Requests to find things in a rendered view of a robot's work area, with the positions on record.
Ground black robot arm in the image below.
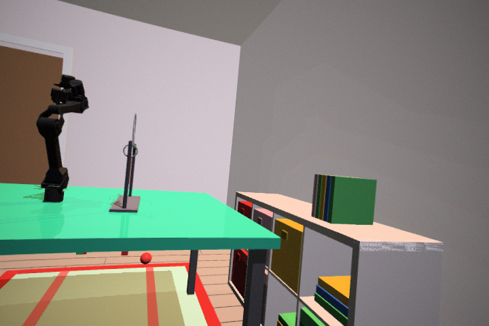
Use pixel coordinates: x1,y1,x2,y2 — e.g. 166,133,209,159
37,79,90,203

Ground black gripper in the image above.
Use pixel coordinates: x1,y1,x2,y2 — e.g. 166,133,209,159
54,74,75,105

